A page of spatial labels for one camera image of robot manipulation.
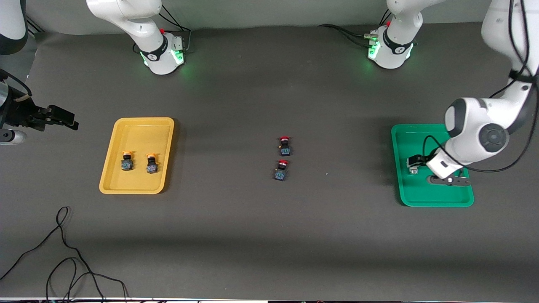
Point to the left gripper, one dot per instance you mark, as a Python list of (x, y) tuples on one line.
[(422, 161)]

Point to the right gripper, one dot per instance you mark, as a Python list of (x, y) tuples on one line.
[(17, 113)]

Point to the yellow cap push button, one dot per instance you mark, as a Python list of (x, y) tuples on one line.
[(127, 162), (152, 165)]

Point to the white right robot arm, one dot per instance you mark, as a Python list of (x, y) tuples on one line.
[(139, 21)]

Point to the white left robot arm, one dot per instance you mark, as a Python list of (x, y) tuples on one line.
[(471, 122)]

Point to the green plastic tray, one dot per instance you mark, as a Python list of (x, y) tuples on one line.
[(429, 193)]

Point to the yellow plastic tray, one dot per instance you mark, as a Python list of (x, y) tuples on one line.
[(139, 134)]

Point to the red cap push button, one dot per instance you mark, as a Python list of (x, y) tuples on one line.
[(285, 147), (281, 171)]

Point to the dark grey table mat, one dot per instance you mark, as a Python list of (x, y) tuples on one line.
[(269, 235)]

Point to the aluminium frame rail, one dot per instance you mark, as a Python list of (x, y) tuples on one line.
[(36, 27)]

